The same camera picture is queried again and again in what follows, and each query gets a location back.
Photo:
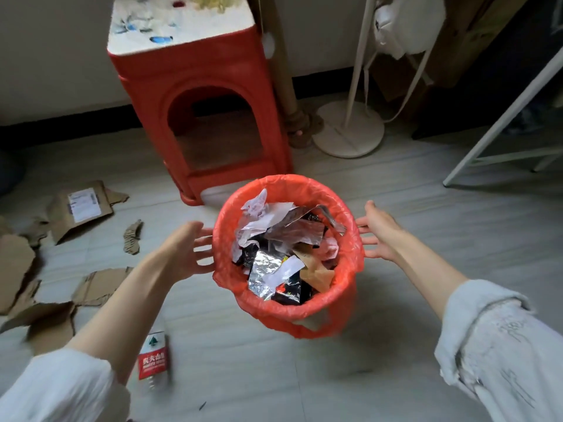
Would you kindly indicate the person's left hand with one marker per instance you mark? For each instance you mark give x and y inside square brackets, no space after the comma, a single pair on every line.
[187,257]

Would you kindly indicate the person's right hand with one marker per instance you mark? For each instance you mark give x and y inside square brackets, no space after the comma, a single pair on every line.
[387,237]

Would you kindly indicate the silver foil wrapper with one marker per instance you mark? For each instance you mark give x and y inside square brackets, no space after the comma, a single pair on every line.
[264,272]

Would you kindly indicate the brown paper strip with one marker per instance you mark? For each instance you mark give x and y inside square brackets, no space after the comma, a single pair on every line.
[319,276]

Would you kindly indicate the long white paper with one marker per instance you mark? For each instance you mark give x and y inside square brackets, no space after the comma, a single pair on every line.
[255,215]

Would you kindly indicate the black snack wrapper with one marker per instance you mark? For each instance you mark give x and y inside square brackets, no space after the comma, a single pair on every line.
[299,230]

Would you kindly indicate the clear bottle red label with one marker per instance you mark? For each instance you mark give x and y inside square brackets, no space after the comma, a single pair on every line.
[153,360]

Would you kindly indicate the waste basket with red bag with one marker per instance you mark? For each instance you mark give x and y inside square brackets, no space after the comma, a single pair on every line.
[286,184]

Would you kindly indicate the torn cardboard pieces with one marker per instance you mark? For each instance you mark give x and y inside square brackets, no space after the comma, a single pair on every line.
[13,268]

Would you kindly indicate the person's right forearm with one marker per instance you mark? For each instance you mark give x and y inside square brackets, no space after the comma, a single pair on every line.
[431,276]

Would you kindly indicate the person's left forearm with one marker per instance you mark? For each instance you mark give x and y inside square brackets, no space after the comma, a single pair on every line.
[123,312]

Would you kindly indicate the person's printed right sleeve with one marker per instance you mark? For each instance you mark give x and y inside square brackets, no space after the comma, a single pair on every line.
[497,347]

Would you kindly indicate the person's white left sleeve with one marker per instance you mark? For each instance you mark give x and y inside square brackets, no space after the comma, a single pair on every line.
[57,391]

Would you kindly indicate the white round stand base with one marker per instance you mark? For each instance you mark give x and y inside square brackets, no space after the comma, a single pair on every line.
[347,136]

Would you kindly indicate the tall black cabinet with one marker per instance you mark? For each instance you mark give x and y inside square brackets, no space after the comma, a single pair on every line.
[497,83]

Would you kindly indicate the red plastic stool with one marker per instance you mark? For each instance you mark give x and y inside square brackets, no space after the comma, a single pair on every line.
[211,65]

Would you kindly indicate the paint-stained cardboard sheet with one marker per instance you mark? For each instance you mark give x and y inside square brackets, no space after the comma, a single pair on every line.
[184,26]

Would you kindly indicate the white metal frame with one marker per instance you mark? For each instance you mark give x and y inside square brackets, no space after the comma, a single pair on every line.
[497,128]

